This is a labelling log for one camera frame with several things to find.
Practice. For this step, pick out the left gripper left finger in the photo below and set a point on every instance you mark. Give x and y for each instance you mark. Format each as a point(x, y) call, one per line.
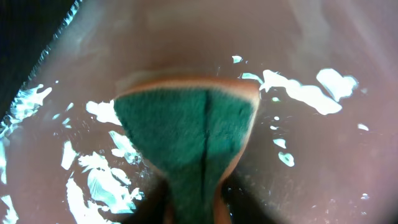
point(153, 209)

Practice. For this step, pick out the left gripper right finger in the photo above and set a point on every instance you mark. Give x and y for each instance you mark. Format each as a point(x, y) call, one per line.
point(242, 206)

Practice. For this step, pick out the dark red black-rimmed tray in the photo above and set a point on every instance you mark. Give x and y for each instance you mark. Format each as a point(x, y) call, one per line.
point(324, 145)

